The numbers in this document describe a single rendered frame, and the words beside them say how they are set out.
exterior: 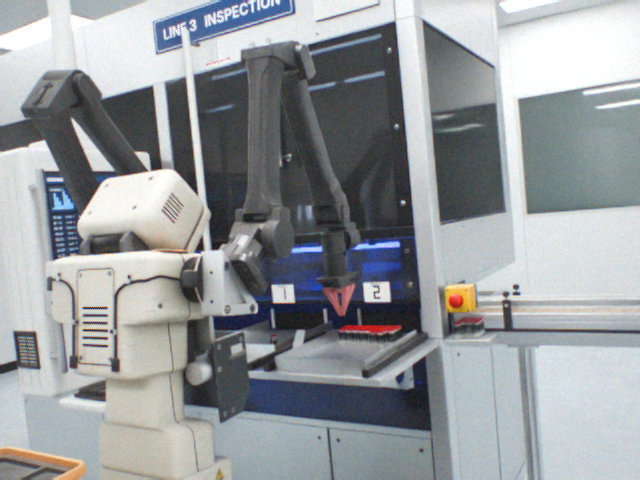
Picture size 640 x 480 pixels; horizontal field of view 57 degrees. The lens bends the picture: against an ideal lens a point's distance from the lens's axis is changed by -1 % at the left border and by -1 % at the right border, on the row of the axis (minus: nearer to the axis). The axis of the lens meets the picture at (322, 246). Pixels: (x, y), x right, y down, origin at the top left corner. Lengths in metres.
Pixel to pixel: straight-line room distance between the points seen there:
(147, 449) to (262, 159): 0.59
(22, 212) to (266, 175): 0.98
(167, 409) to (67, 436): 1.80
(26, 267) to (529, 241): 5.18
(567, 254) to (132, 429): 5.47
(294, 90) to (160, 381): 0.64
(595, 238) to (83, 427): 4.89
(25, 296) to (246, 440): 0.89
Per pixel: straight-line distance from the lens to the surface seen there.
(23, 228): 1.96
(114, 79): 2.49
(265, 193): 1.15
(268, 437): 2.18
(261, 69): 1.21
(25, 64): 2.94
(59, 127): 1.31
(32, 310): 1.98
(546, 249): 6.35
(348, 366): 1.48
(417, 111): 1.75
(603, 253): 6.29
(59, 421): 3.01
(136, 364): 1.12
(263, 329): 2.12
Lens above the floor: 1.28
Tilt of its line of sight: 3 degrees down
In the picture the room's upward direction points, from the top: 5 degrees counter-clockwise
